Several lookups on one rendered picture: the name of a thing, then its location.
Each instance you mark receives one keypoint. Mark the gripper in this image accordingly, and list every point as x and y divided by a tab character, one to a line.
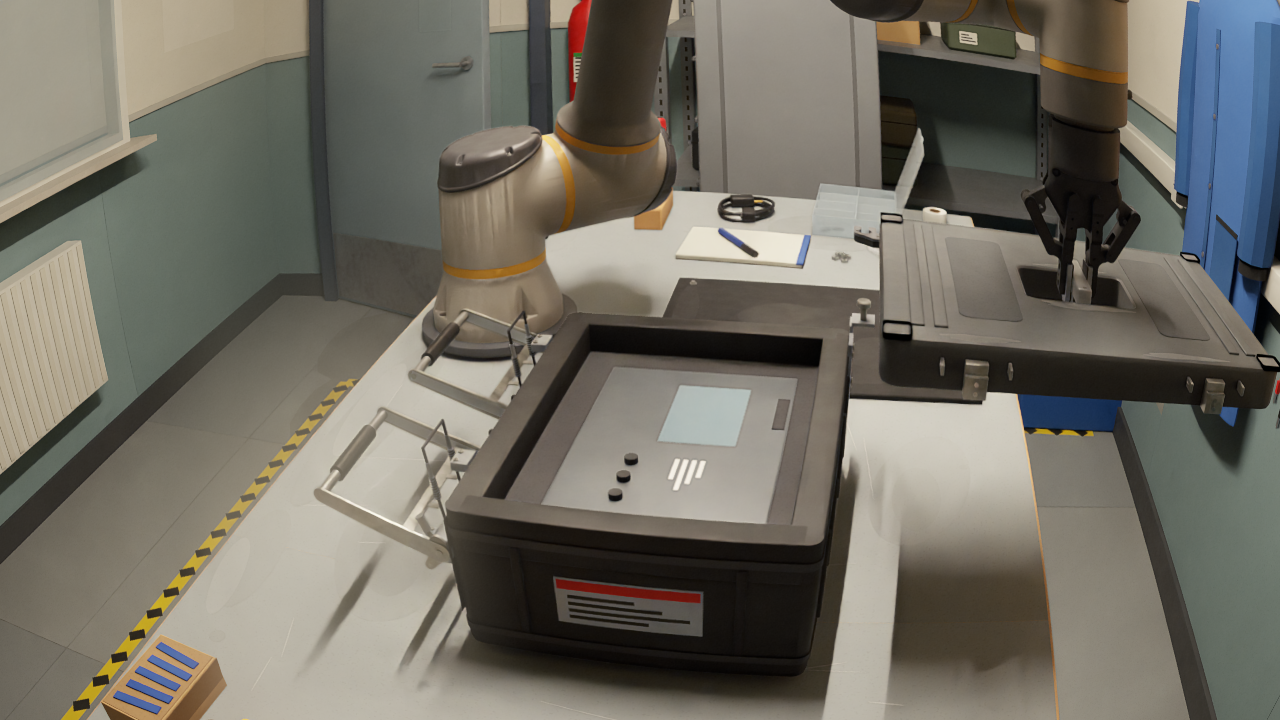
1083	158

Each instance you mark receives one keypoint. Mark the dark grey case lid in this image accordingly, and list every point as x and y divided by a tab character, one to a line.
1000	345

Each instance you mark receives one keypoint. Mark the silver draw latch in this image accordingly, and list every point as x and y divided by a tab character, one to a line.
360	455
445	338

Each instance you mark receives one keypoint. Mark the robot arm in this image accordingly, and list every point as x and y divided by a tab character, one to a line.
500	230

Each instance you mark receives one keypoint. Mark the metal hinge pin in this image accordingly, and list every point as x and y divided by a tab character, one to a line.
862	315

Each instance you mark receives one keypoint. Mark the dark grey bench mat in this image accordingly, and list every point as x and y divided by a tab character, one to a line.
760	296

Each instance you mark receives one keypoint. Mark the dark grey carry case body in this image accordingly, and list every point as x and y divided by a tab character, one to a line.
640	570

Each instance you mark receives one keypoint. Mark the grey metal shelf unit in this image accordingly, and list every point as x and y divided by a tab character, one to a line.
985	185

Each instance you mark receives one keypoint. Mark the white tape roll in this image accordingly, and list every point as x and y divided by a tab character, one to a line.
934	212

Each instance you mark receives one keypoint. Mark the blue coat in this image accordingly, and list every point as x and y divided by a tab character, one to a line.
1235	150

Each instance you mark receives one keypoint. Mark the blue bin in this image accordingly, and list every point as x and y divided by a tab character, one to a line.
1070	412

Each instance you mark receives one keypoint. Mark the dark stacked boxes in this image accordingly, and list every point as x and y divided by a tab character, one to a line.
897	140

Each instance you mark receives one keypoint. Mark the green box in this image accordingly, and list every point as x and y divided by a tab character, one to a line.
985	38

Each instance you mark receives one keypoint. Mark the clear plastic organizer box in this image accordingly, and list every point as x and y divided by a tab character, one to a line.
850	205

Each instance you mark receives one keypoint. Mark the tan cardboard box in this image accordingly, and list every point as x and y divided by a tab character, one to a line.
897	32

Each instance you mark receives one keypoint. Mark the white notebook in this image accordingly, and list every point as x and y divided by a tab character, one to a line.
770	248

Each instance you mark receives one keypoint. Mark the grey metal cabinet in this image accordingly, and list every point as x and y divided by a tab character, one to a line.
790	95

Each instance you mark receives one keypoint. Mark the blue pen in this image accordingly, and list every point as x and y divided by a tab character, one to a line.
738	243

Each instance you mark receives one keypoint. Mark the tan wooden block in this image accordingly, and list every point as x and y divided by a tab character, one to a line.
655	213

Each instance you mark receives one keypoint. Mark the red fire extinguisher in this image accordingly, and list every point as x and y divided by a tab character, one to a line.
579	45

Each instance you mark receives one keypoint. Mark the grey-blue door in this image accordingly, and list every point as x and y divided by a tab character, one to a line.
400	150

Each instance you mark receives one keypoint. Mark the cardboard box with blue stripes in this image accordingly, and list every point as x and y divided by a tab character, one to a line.
165	680

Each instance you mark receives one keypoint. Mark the window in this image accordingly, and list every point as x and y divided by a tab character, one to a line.
55	85

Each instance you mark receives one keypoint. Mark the white radiator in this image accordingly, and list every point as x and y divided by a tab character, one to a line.
45	350

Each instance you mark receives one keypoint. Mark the dark round base plate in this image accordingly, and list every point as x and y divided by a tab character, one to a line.
440	345

